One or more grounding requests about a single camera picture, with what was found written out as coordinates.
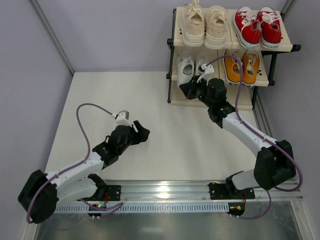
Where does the white sneaker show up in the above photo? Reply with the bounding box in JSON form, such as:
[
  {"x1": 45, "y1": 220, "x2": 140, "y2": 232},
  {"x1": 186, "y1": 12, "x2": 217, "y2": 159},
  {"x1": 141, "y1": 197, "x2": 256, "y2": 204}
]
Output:
[
  {"x1": 176, "y1": 50, "x2": 195, "y2": 86},
  {"x1": 195, "y1": 51, "x2": 211, "y2": 76}
]

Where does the beige lace sneaker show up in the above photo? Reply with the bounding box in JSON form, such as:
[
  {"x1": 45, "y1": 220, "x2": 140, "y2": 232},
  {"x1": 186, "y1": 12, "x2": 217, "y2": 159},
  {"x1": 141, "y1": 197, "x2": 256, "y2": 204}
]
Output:
[
  {"x1": 204, "y1": 5, "x2": 229, "y2": 50},
  {"x1": 180, "y1": 0, "x2": 205, "y2": 47}
]

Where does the red canvas sneaker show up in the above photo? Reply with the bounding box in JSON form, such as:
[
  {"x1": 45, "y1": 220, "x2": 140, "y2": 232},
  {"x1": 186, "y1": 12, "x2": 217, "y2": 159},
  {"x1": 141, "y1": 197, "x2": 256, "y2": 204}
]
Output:
[
  {"x1": 232, "y1": 6, "x2": 262, "y2": 49},
  {"x1": 257, "y1": 6, "x2": 282, "y2": 49}
]

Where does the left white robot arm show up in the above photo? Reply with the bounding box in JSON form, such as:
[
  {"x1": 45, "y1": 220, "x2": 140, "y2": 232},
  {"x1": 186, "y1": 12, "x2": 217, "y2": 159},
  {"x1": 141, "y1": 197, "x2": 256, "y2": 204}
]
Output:
[{"x1": 17, "y1": 120, "x2": 150, "y2": 224}]

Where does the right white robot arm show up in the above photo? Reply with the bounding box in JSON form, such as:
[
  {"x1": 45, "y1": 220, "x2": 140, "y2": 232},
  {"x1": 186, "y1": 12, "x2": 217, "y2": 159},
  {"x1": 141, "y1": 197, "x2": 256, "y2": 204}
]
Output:
[{"x1": 178, "y1": 76, "x2": 297, "y2": 197}]

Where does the beige three-tier shoe shelf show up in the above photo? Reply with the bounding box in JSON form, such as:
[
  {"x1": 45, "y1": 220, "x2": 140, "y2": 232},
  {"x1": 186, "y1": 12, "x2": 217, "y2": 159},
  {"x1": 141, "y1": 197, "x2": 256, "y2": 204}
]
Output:
[{"x1": 166, "y1": 6, "x2": 301, "y2": 110}]

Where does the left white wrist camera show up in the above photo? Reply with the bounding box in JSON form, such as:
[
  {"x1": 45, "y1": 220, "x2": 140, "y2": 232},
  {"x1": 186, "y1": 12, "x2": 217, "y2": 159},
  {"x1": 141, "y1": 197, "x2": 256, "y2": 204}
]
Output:
[{"x1": 111, "y1": 110, "x2": 132, "y2": 126}]

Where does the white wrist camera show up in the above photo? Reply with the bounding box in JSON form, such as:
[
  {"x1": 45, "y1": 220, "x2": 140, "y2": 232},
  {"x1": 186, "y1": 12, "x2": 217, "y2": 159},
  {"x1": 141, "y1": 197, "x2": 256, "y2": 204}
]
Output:
[
  {"x1": 196, "y1": 63, "x2": 215, "y2": 83},
  {"x1": 111, "y1": 110, "x2": 132, "y2": 126}
]

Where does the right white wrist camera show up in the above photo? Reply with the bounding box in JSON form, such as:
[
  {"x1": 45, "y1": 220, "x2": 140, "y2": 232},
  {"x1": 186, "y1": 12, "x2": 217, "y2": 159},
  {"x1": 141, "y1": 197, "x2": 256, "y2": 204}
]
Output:
[{"x1": 196, "y1": 63, "x2": 215, "y2": 83}]

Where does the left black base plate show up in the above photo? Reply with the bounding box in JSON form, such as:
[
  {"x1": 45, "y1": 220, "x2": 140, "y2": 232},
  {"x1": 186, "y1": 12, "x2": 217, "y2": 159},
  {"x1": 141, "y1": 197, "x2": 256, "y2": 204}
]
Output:
[{"x1": 99, "y1": 185, "x2": 122, "y2": 202}]

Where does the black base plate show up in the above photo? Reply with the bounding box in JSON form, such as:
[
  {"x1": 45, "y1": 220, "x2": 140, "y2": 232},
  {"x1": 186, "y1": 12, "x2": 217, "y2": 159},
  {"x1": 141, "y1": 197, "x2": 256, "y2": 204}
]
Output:
[
  {"x1": 99, "y1": 185, "x2": 122, "y2": 202},
  {"x1": 208, "y1": 182, "x2": 256, "y2": 200}
]

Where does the aluminium mounting rail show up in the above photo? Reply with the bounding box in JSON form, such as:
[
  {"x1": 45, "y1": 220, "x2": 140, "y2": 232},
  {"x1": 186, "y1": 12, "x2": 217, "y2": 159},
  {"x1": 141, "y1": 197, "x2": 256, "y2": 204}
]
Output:
[{"x1": 57, "y1": 180, "x2": 305, "y2": 204}]

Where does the slotted cable duct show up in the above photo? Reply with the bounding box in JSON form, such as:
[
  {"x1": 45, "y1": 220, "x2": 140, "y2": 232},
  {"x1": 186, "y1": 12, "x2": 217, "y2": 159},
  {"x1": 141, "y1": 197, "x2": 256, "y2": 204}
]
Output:
[{"x1": 55, "y1": 202, "x2": 229, "y2": 214}]

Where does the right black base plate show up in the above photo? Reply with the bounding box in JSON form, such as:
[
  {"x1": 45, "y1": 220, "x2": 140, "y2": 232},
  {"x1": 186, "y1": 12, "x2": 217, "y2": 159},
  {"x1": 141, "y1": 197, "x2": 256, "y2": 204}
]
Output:
[{"x1": 208, "y1": 182, "x2": 256, "y2": 200}]

